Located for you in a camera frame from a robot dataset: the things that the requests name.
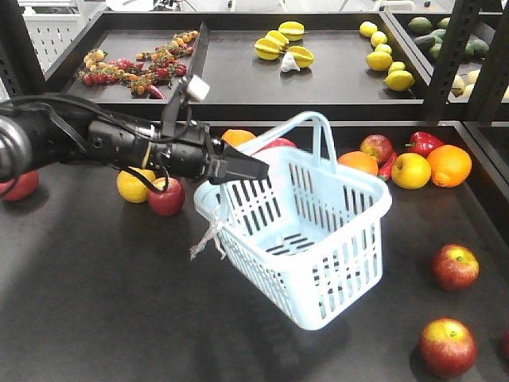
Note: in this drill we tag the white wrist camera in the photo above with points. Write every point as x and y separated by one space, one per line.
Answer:
193 88

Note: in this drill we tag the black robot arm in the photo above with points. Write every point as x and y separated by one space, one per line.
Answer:
38 130

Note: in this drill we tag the light blue plastic basket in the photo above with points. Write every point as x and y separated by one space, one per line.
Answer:
309 235

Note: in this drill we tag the orange fruit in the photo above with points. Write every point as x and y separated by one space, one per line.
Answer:
360 161
450 166

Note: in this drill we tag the black upper fruit shelf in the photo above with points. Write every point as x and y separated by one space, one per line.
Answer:
244 87

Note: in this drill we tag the orange fruit left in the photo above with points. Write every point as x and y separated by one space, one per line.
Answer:
360 161

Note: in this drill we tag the red apple front upper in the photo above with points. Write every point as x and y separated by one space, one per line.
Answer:
455 267

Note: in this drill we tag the black wooden fruit display stand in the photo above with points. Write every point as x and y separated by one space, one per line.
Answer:
96 289

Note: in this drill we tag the white garlic bulb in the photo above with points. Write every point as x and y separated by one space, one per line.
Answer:
288 63

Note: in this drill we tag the yellow apple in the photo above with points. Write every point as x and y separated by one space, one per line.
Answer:
410 171

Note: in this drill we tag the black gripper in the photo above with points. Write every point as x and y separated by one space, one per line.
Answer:
193 153

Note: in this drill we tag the red apple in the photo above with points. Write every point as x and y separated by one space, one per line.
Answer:
448 347
455 267

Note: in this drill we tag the orange fruit right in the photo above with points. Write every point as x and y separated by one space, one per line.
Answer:
450 166

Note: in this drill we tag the red apple front lower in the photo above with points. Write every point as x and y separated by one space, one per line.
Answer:
448 347

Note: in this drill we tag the red bell pepper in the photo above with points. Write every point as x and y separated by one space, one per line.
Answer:
423 143

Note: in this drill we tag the cherry tomato vine pile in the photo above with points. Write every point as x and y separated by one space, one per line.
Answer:
147 73

